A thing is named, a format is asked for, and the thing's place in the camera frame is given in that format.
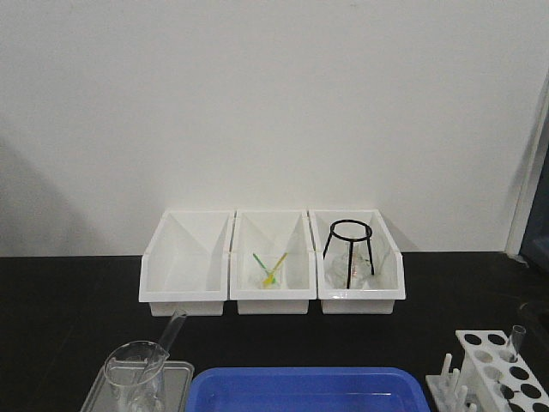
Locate grey window frame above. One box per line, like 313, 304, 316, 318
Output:
504, 73, 548, 260

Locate clear glass test tube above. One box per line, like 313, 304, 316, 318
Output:
134, 309, 187, 385

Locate white storage bin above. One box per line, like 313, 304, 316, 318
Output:
308, 209, 406, 315
138, 209, 235, 317
229, 209, 317, 315

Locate small metal tray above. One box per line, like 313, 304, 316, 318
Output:
81, 360, 194, 411

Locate left white storage bin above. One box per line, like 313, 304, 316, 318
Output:
138, 209, 235, 317

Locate white test tube rack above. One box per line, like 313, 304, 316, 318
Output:
425, 330, 548, 411

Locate middle white storage bin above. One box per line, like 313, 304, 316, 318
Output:
229, 209, 317, 315

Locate right white storage bin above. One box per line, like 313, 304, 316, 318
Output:
308, 209, 406, 315

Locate yellow green plastic stirrers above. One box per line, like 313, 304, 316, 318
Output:
252, 252, 288, 289

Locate blue plastic tray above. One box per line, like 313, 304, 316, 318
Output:
185, 367, 430, 411

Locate clear glass beaker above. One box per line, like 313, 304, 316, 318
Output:
103, 341, 169, 411

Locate black wire tripod stand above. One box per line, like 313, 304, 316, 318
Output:
323, 219, 375, 273

